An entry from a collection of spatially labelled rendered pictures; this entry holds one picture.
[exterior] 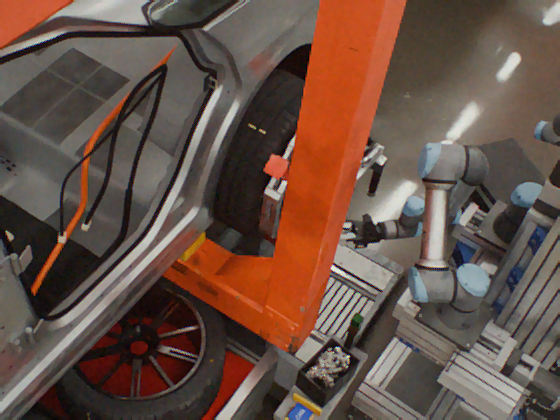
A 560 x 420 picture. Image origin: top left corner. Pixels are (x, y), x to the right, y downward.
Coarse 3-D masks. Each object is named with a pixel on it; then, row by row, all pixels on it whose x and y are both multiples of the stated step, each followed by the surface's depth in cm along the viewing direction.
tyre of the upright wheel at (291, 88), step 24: (288, 72) 318; (264, 96) 298; (288, 96) 298; (264, 120) 293; (288, 120) 292; (240, 144) 292; (264, 144) 290; (240, 168) 293; (264, 168) 290; (216, 192) 302; (240, 192) 296; (216, 216) 315; (240, 216) 303
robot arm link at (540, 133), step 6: (558, 114) 277; (558, 120) 275; (540, 126) 308; (546, 126) 300; (552, 126) 281; (558, 126) 275; (540, 132) 308; (546, 132) 299; (552, 132) 289; (558, 132) 276; (540, 138) 309; (546, 138) 304; (552, 138) 296; (558, 138) 291; (552, 144) 310; (558, 144) 309
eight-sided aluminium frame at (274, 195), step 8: (288, 152) 293; (288, 160) 296; (272, 184) 295; (280, 184) 294; (272, 192) 294; (280, 192) 294; (264, 200) 298; (272, 200) 295; (280, 200) 296; (264, 208) 301; (272, 208) 298; (280, 208) 302; (264, 216) 304; (272, 216) 302; (264, 224) 309; (272, 224) 305; (264, 232) 311; (272, 232) 308
